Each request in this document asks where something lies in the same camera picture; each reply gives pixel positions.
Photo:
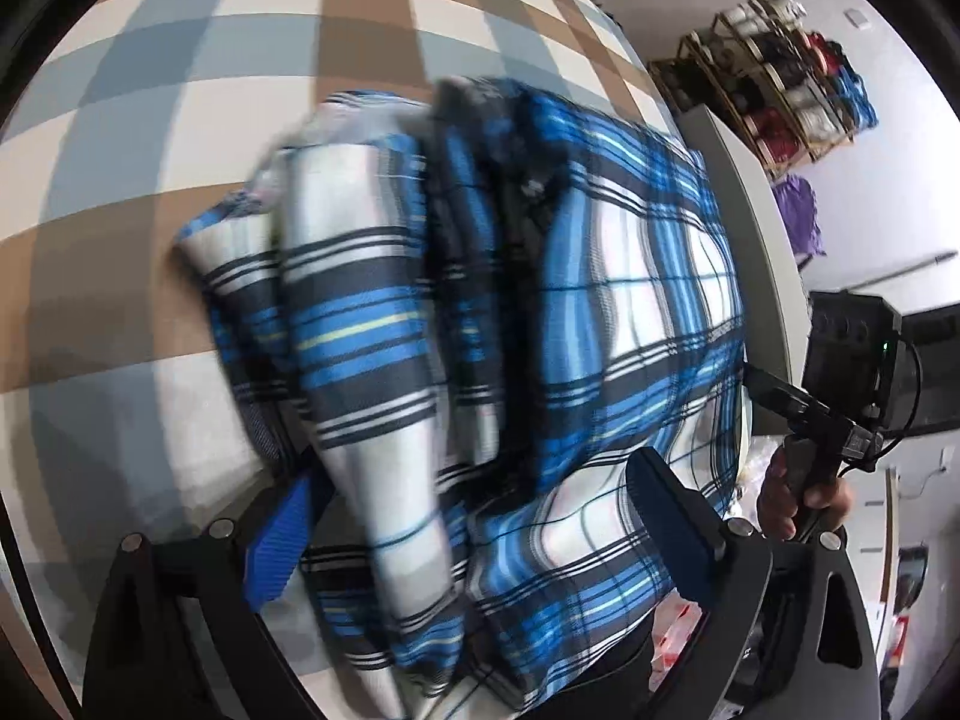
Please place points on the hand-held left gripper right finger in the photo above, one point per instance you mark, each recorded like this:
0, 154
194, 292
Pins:
675, 532

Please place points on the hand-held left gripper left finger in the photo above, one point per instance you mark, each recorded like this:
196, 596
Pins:
281, 540

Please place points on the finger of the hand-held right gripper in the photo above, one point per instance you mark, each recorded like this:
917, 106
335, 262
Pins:
787, 399

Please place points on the blue white plaid shirt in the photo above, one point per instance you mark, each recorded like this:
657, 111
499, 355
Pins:
615, 277

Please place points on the person's right hand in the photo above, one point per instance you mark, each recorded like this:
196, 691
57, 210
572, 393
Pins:
776, 502

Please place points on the white plastic bag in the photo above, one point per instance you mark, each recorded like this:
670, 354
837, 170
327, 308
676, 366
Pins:
675, 637

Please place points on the purple bag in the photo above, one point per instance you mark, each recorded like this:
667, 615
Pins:
799, 214

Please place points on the wooden shoe rack with shoes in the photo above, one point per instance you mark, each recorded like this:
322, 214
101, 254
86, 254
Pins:
795, 75

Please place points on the checkered tablecloth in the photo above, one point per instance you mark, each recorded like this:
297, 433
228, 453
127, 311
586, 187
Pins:
187, 90

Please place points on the white light switch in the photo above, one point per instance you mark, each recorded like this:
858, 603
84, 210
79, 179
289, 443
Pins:
859, 19

